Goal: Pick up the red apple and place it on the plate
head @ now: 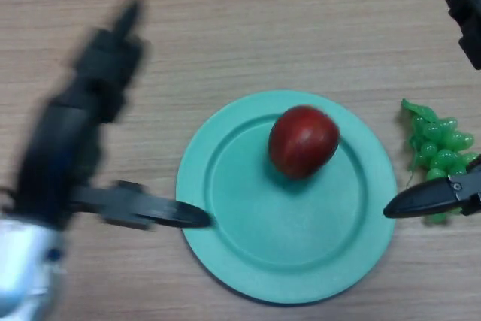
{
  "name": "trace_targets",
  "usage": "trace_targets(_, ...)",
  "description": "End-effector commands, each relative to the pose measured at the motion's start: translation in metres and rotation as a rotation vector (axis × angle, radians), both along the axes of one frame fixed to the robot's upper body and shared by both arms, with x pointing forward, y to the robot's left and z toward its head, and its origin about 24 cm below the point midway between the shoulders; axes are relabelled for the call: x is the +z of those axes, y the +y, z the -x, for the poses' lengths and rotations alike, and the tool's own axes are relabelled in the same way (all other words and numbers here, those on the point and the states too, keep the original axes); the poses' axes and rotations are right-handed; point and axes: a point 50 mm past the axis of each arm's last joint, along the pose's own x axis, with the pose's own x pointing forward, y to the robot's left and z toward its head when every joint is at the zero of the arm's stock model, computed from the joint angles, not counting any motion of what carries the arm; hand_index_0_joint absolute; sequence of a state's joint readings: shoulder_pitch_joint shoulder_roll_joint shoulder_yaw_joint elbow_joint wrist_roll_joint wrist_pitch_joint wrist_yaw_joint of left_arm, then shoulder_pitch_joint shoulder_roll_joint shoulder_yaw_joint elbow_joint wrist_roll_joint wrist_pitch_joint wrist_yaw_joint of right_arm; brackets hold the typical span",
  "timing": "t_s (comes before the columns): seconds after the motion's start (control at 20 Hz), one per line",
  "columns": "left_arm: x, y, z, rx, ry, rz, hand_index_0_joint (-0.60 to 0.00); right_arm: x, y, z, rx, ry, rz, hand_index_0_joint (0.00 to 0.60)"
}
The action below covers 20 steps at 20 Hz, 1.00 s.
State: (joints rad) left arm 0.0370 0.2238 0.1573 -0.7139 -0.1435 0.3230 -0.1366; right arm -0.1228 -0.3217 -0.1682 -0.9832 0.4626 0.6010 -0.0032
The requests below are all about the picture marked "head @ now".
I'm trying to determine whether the red apple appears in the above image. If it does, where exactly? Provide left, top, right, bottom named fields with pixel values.
left=268, top=105, right=341, bottom=180

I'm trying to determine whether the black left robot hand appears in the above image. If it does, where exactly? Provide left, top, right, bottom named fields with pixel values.
left=14, top=0, right=211, bottom=232

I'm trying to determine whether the green round plate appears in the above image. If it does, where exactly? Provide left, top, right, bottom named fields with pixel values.
left=175, top=89, right=398, bottom=305

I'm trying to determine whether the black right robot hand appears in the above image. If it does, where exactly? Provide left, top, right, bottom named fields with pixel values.
left=383, top=0, right=481, bottom=220

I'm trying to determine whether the green grape bunch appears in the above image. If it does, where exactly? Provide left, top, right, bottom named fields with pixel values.
left=401, top=98, right=480, bottom=224

